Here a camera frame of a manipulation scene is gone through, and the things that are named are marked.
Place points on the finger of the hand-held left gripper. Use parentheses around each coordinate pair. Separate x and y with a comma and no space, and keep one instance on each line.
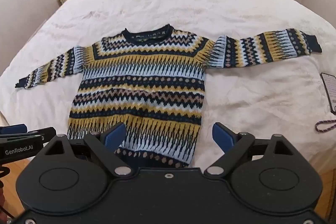
(13,129)

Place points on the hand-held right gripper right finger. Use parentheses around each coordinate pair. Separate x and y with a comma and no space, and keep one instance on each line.
(222,135)

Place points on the black smartphone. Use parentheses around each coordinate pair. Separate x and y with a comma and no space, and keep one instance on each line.
(330,90)

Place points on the patterned knit sweater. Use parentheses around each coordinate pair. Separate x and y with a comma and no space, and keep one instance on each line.
(136,87)

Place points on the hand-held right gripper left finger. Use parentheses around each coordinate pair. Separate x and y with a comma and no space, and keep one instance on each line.
(114,135)

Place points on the bed with white bedspread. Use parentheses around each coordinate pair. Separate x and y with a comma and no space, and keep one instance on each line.
(183,1)

